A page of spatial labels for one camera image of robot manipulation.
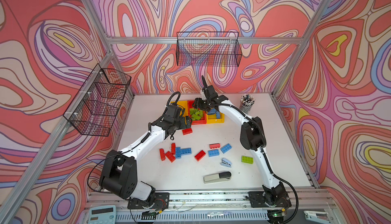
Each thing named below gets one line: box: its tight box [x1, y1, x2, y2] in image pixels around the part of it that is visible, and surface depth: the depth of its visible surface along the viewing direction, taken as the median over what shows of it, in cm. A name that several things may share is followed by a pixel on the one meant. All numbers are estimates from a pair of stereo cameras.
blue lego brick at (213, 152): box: [207, 149, 220, 157], surface depth 90 cm
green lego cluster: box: [189, 107, 204, 121], surface depth 106 cm
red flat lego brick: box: [209, 143, 221, 149], surface depth 93 cm
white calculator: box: [88, 205, 117, 224], surface depth 69 cm
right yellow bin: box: [206, 110, 225, 125], surface depth 101 cm
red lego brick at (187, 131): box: [181, 127, 193, 136], surface depth 100 cm
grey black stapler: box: [203, 171, 232, 184], surface depth 80 cm
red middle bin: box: [187, 100, 208, 125], surface depth 106 cm
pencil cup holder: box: [239, 93, 256, 115], surface depth 95 cm
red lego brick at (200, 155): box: [194, 149, 207, 162], surface depth 88 cm
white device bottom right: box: [303, 210, 331, 224], surface depth 69 cm
